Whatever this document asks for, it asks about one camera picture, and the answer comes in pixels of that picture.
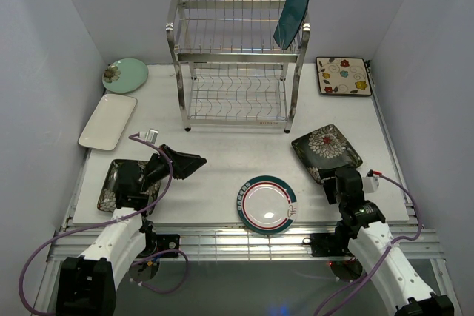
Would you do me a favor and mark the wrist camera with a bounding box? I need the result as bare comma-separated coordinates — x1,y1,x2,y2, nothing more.
362,170,379,194
138,129,159,144

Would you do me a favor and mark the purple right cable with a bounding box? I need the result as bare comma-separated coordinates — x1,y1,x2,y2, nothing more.
313,175,424,316

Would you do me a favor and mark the white rectangular plate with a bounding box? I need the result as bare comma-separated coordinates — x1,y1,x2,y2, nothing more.
78,93,138,151

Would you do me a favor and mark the cream floral square plate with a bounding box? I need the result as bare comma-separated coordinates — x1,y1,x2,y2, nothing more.
316,57,373,97

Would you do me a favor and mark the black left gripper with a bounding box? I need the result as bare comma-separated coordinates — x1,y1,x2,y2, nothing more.
139,144,207,192

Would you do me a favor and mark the stainless steel dish rack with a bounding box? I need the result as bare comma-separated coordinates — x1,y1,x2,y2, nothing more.
165,0,311,133

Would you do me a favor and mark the aluminium table edge rail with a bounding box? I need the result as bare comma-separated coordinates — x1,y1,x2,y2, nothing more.
47,227,444,262

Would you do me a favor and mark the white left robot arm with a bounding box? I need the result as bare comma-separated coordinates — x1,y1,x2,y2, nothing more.
55,144,207,315

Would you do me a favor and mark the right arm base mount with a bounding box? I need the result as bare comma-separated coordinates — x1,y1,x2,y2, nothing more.
302,232,353,257

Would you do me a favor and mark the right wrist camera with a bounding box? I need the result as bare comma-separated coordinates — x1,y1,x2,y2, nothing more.
362,170,379,194

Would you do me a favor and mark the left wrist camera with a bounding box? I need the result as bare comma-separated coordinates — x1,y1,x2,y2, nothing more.
138,129,159,144

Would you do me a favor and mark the mint green round plate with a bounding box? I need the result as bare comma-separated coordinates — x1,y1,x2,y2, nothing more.
102,58,149,94

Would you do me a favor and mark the black floral plate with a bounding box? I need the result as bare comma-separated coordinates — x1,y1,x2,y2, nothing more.
291,124,363,185
97,159,161,213

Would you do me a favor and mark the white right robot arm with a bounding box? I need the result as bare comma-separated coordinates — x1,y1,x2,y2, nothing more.
325,167,455,315

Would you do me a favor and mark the teal square plate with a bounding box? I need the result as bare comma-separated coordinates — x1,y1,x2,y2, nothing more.
273,0,310,50

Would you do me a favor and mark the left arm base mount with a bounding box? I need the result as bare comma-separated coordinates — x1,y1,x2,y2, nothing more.
139,220,181,258

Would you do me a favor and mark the round white teal-rimmed plate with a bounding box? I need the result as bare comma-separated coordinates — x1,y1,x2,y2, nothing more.
236,175,298,235

